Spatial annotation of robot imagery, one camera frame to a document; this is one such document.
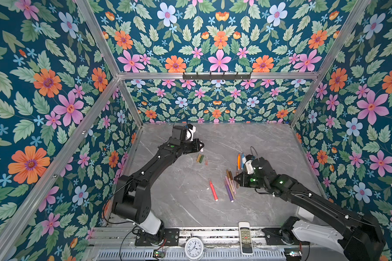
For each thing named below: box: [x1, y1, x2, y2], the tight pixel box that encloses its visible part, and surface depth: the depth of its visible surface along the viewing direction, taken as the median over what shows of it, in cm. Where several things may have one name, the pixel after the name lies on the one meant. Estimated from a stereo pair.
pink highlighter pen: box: [209, 181, 219, 202], surface depth 88 cm
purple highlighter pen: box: [224, 182, 234, 203], surface depth 88 cm
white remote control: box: [238, 221, 254, 256], surface depth 74 cm
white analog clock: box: [184, 237, 205, 261], surface depth 69 cm
